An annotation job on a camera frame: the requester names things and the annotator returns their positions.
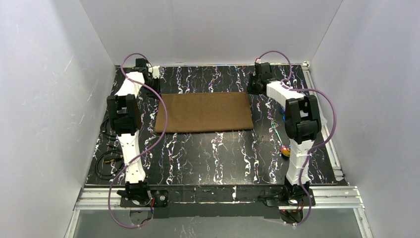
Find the brown woven cloth napkin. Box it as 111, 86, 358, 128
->
155, 92, 254, 133

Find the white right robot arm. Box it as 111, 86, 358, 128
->
247, 62, 321, 199

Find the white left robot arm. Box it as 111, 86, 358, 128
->
106, 79, 152, 206

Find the clear plastic compartment box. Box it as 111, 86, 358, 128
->
319, 112, 328, 126

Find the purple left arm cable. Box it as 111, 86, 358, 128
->
107, 53, 168, 229

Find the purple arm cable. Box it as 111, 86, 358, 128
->
255, 50, 338, 227
107, 53, 168, 229

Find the blue handled utensil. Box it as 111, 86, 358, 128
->
280, 108, 286, 121

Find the red yellow handled utensil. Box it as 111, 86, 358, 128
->
271, 121, 291, 160

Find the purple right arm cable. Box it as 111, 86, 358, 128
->
255, 50, 338, 227

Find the aluminium side rail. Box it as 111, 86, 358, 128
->
302, 61, 344, 181

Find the black coiled cable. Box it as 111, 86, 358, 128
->
94, 117, 126, 180

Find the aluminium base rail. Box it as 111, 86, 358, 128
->
75, 185, 365, 219

